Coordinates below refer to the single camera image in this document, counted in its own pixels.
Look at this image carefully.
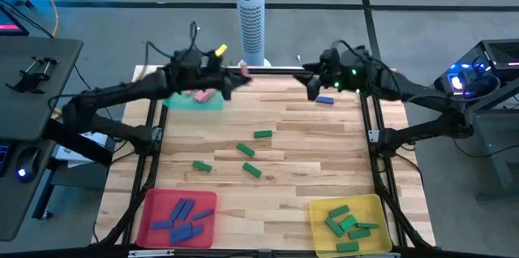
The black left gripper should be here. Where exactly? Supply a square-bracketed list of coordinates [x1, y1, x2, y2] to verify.
[168, 49, 253, 91]

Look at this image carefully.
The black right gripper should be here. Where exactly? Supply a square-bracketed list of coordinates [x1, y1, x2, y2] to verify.
[292, 46, 376, 91]

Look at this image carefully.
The white tower fan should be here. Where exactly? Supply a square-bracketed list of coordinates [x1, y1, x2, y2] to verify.
[233, 0, 272, 67]

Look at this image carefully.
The teal plastic bin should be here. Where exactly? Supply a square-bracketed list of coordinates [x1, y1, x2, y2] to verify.
[162, 89, 225, 112]

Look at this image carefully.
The red plastic bin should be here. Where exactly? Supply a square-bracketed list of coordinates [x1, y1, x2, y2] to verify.
[135, 187, 218, 250]

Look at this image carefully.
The yellow plastic bin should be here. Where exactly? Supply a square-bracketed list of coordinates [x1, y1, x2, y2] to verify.
[308, 193, 393, 258]

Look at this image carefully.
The white paper sheet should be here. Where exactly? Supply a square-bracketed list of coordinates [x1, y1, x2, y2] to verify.
[54, 144, 88, 169]
[80, 130, 117, 149]

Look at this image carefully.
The black desk support beam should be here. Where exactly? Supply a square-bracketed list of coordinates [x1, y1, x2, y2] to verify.
[43, 126, 114, 168]

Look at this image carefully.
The black computer tower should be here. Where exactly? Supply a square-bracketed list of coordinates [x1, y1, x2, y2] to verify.
[433, 38, 519, 107]

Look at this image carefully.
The grey metal stand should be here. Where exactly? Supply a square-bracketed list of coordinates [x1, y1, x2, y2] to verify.
[445, 81, 519, 203]

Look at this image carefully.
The dark grey side table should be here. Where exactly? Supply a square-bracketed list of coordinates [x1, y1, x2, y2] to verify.
[0, 37, 84, 142]

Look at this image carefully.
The black clamp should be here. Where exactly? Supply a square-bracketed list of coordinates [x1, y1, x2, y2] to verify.
[4, 56, 58, 95]

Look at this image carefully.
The black computer mouse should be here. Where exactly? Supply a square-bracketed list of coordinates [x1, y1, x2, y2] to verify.
[15, 146, 41, 184]

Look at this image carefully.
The dark screen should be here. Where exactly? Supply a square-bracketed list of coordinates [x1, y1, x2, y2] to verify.
[0, 4, 30, 37]

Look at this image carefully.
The black keyboard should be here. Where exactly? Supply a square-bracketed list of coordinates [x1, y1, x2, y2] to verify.
[0, 140, 10, 178]

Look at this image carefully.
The dark grey desk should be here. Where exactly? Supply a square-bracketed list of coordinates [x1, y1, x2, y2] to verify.
[0, 139, 57, 243]

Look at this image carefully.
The black aluminium table frame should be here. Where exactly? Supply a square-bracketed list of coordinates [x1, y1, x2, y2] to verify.
[97, 65, 437, 258]

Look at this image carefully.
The black cable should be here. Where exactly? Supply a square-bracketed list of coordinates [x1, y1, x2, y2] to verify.
[74, 64, 93, 91]
[448, 123, 519, 160]

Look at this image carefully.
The silver metal bracket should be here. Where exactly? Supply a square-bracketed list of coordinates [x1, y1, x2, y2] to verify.
[354, 252, 401, 258]
[127, 249, 175, 258]

